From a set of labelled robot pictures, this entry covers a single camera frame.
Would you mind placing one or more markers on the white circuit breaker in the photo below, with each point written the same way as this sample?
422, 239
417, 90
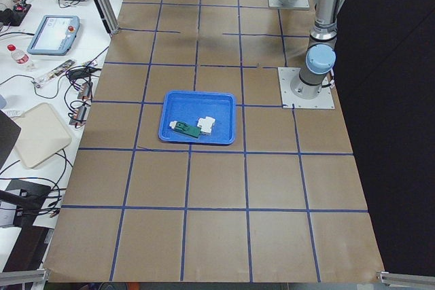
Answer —
206, 124

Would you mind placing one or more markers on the green terminal block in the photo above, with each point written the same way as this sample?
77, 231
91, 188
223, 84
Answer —
185, 129

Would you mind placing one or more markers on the blue plastic tray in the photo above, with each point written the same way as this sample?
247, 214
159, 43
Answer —
189, 106

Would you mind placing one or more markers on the near teach pendant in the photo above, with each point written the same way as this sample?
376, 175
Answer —
55, 35

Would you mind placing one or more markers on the black monitor stand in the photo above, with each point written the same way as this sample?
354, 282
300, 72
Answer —
21, 202

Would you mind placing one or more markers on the plastic water bottle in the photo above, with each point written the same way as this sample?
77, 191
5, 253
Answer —
21, 58

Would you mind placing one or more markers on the usb hub with cables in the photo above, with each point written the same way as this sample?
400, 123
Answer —
80, 106

